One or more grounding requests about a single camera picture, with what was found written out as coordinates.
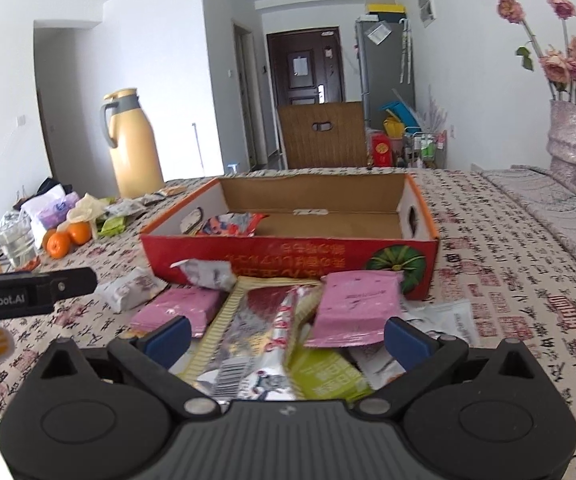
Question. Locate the white folded umbrella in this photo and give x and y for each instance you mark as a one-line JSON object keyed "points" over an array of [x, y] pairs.
{"points": [[405, 55]]}

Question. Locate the white grey snack packet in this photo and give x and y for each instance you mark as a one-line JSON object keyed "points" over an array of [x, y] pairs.
{"points": [[130, 207]]}

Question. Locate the clear glass jar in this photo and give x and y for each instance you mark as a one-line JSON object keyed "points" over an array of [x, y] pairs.
{"points": [[15, 245]]}

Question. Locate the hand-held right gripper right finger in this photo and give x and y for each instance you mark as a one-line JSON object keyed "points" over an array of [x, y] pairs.
{"points": [[407, 342]]}

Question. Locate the bright green snack packet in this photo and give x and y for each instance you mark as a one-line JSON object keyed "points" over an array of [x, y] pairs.
{"points": [[323, 375]]}

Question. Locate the folded grey patterned cloth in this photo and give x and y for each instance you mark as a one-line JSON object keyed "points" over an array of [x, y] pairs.
{"points": [[542, 220]]}

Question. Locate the pale purple dried stems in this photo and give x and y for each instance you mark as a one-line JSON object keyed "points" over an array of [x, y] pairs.
{"points": [[432, 112]]}

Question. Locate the yellow box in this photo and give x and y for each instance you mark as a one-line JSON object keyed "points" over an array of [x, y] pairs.
{"points": [[385, 8]]}

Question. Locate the red gift box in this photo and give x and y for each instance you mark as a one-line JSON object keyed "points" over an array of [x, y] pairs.
{"points": [[381, 150]]}

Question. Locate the light green snack packet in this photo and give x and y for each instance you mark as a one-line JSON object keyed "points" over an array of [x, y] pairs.
{"points": [[113, 225]]}

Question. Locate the white brown print snack packet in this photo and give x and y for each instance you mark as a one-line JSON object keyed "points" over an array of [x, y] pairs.
{"points": [[128, 287]]}

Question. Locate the red orange cardboard box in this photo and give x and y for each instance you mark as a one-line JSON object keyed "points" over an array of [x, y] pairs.
{"points": [[318, 257]]}

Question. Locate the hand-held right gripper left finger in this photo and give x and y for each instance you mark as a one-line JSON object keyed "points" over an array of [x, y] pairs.
{"points": [[168, 340]]}

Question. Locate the orange cracker packet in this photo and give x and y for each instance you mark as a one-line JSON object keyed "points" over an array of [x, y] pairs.
{"points": [[173, 191]]}

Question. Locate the dried pink rose bouquet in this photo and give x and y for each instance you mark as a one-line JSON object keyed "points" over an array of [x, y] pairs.
{"points": [[560, 67]]}

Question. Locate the white paper notice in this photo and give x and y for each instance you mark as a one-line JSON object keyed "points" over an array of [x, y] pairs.
{"points": [[300, 65]]}

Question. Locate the silver grey snack packet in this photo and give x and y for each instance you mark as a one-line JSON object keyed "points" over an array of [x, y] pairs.
{"points": [[208, 274]]}

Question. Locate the small pink snack packet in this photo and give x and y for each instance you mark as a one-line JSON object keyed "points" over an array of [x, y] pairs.
{"points": [[178, 307]]}

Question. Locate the wooden chair back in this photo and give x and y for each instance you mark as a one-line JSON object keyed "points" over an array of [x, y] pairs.
{"points": [[313, 147]]}

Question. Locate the yellow plastic container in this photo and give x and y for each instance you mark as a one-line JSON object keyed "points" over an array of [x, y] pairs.
{"points": [[393, 127]]}

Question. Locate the black bag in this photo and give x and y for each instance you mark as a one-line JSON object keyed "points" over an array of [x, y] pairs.
{"points": [[50, 185]]}

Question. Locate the red blue snack packet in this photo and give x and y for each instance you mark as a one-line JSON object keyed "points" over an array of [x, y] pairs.
{"points": [[228, 225]]}

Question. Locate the grey refrigerator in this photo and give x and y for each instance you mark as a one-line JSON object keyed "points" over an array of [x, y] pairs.
{"points": [[382, 80]]}

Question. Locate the purple tissue pack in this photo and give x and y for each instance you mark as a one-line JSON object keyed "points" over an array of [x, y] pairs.
{"points": [[54, 212]]}

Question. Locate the blue plastic bin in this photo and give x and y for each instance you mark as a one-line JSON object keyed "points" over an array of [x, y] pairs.
{"points": [[397, 110]]}

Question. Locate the dark brown door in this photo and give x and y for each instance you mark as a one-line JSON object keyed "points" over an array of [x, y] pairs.
{"points": [[280, 85]]}

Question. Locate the paper sheet in sleeve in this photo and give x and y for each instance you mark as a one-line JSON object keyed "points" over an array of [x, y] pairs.
{"points": [[378, 32]]}

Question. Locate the cream cloth flower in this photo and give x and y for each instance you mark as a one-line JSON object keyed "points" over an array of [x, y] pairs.
{"points": [[85, 207]]}

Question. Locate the yellow thermos jug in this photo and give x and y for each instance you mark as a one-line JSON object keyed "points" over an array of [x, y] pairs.
{"points": [[133, 150]]}

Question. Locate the orange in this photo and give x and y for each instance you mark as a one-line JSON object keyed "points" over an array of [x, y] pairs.
{"points": [[58, 246], [79, 232]]}

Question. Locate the large pink snack packet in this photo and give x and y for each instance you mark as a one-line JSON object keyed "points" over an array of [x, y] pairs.
{"points": [[357, 305]]}

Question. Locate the plain white snack packet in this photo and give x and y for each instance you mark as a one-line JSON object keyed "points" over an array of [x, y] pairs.
{"points": [[375, 367], [447, 320]]}

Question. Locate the pink glitter vase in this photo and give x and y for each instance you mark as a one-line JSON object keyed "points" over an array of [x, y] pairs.
{"points": [[567, 140]]}

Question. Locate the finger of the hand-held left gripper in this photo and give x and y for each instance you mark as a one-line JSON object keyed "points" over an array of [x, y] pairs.
{"points": [[75, 282]]}

